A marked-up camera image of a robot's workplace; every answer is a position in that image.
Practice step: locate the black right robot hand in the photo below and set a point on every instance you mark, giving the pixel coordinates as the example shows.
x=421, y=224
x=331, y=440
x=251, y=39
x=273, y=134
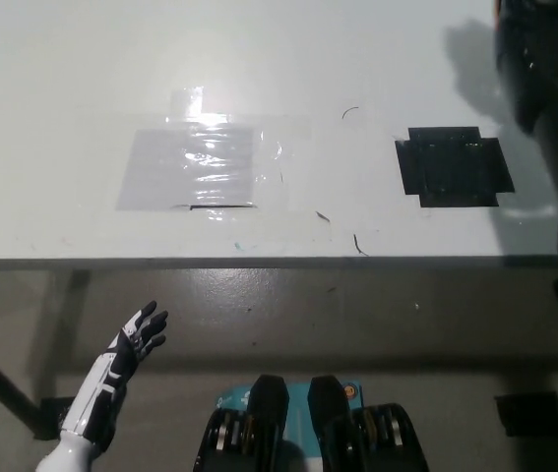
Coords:
x=524, y=74

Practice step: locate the clear plastic taped sheet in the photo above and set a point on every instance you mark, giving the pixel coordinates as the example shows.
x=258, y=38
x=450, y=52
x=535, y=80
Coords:
x=185, y=169

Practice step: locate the black tape patch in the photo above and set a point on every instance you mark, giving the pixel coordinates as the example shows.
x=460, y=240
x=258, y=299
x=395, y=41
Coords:
x=451, y=167

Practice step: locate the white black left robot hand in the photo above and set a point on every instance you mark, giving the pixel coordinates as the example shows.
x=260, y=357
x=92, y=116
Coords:
x=111, y=373

